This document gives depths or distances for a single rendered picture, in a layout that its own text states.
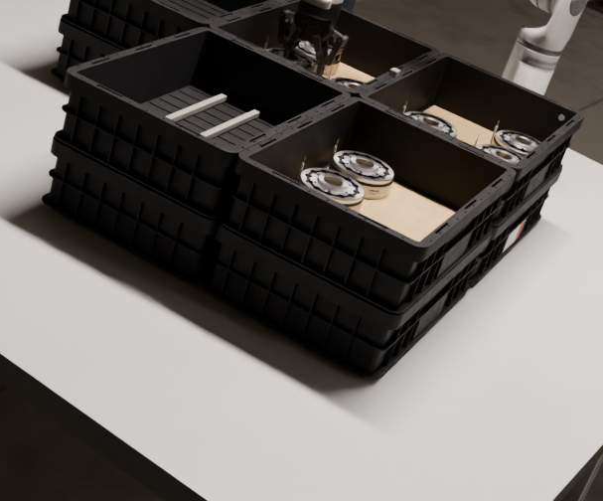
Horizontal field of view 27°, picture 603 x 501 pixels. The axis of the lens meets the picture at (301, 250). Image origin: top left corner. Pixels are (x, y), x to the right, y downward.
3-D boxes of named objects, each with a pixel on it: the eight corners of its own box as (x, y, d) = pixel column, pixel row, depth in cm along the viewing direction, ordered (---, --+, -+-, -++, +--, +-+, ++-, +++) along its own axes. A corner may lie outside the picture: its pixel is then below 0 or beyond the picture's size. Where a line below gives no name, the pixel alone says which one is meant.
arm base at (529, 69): (495, 109, 258) (526, 34, 251) (534, 128, 255) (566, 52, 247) (479, 117, 251) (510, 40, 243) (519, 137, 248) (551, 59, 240)
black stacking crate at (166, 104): (189, 88, 219) (204, 28, 214) (333, 158, 210) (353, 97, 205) (48, 142, 186) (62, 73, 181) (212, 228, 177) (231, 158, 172)
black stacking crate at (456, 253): (335, 159, 210) (355, 98, 205) (492, 236, 201) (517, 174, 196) (214, 229, 177) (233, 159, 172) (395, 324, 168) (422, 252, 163)
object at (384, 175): (348, 147, 204) (349, 144, 204) (402, 173, 201) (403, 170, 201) (322, 164, 196) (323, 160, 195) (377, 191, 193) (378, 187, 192)
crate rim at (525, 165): (439, 63, 239) (443, 51, 238) (582, 126, 230) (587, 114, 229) (351, 107, 206) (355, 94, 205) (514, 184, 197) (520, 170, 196)
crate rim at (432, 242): (351, 107, 206) (355, 94, 205) (514, 184, 197) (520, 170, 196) (228, 170, 173) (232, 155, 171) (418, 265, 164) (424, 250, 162)
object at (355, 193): (316, 164, 195) (317, 161, 194) (373, 191, 192) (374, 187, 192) (288, 183, 186) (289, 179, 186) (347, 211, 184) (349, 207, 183)
